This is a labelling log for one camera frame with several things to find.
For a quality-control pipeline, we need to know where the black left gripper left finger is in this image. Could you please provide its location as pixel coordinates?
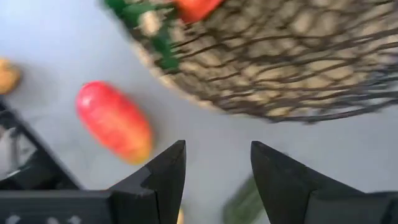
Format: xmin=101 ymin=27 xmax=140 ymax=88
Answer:
xmin=108 ymin=139 xmax=187 ymax=224

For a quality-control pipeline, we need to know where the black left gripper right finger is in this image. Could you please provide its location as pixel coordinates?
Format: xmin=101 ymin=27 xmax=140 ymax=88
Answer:
xmin=250 ymin=141 xmax=398 ymax=224

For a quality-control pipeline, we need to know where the dark green cucumber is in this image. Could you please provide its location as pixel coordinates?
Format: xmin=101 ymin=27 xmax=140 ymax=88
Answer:
xmin=222 ymin=175 xmax=265 ymax=224

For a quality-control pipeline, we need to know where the red and yellow mango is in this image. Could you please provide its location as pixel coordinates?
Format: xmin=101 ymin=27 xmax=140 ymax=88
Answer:
xmin=74 ymin=80 xmax=155 ymax=166

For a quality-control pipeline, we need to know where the yellow orange citrus fruit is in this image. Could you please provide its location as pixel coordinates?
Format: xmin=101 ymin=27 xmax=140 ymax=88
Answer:
xmin=0 ymin=58 xmax=22 ymax=95

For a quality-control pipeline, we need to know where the round woven straw placemat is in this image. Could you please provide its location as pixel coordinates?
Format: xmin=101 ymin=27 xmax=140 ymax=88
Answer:
xmin=129 ymin=0 xmax=398 ymax=119

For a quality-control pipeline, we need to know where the black metal table frame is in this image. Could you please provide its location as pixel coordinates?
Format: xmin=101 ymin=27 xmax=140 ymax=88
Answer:
xmin=0 ymin=99 xmax=82 ymax=191

